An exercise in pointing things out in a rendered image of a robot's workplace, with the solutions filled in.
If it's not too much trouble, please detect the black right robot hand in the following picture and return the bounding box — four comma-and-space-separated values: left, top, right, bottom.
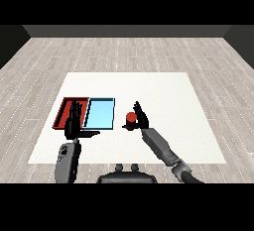
121, 100, 150, 131

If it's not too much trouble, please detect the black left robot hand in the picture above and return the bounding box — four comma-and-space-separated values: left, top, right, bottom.
63, 100, 101, 141

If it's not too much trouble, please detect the small red can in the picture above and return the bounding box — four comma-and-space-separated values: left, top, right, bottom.
125, 111, 138, 127

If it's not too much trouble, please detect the red shallow open box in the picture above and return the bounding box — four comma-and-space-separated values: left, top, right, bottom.
52, 96, 90, 131

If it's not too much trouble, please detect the light blue shallow open box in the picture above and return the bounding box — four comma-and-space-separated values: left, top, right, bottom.
81, 96, 116, 131

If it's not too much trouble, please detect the dark grey robot body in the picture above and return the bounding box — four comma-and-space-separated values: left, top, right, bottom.
96, 164, 159, 184

